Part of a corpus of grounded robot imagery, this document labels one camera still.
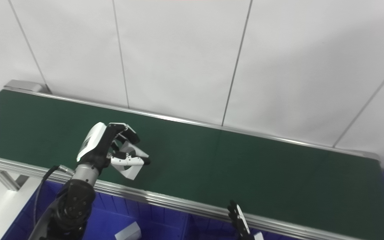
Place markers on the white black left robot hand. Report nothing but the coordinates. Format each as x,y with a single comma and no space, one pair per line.
92,140

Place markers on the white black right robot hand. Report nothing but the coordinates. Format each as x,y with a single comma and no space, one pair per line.
240,223

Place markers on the white square part with hole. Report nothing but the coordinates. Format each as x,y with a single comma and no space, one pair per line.
128,233
130,171

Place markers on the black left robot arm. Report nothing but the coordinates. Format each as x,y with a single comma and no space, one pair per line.
72,203

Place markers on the aluminium conveyor leg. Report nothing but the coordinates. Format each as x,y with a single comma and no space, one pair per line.
5,180

